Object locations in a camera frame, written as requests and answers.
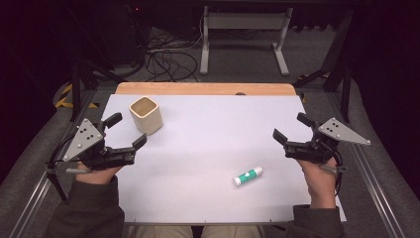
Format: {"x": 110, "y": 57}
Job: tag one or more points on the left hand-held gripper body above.
{"x": 86, "y": 139}

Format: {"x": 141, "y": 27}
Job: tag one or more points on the person's left leg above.
{"x": 158, "y": 232}

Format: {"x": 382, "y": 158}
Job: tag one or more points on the person's left hand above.
{"x": 97, "y": 177}

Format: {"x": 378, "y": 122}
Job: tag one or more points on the white metal stand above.
{"x": 244, "y": 21}

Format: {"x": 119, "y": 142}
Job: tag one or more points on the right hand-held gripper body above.
{"x": 336, "y": 132}

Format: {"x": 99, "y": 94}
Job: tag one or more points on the person's right hand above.
{"x": 322, "y": 185}

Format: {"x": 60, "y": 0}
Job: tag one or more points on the beige square cup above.
{"x": 148, "y": 119}

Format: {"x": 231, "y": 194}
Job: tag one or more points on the person's right leg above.
{"x": 232, "y": 232}

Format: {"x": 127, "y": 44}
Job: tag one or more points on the black metal stand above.
{"x": 336, "y": 66}

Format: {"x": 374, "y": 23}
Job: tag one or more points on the aluminium rail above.
{"x": 373, "y": 188}
{"x": 36, "y": 198}

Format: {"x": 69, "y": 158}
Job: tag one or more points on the green and white glue stick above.
{"x": 247, "y": 176}

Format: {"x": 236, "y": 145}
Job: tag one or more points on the black tripod stand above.
{"x": 82, "y": 76}

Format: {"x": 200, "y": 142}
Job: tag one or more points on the person's leg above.
{"x": 232, "y": 232}
{"x": 158, "y": 232}

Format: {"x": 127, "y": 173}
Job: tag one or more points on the white table mat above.
{"x": 204, "y": 148}

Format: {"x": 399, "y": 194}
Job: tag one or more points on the yellow and black hazard tape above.
{"x": 66, "y": 99}

